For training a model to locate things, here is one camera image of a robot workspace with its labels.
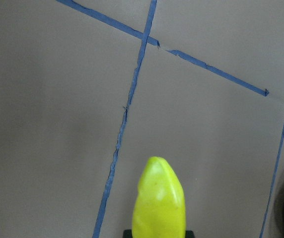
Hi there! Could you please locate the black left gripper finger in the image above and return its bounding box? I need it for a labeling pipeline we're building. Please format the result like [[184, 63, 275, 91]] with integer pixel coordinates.
[[122, 229, 133, 238]]

